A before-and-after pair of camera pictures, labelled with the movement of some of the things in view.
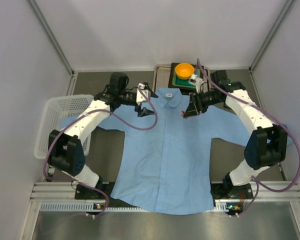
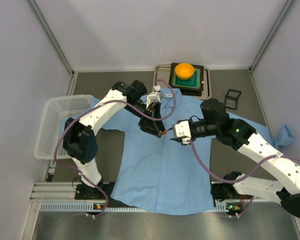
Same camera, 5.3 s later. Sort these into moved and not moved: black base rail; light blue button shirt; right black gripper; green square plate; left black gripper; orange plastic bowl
Moved: right black gripper; left black gripper
Not moved: orange plastic bowl; light blue button shirt; black base rail; green square plate
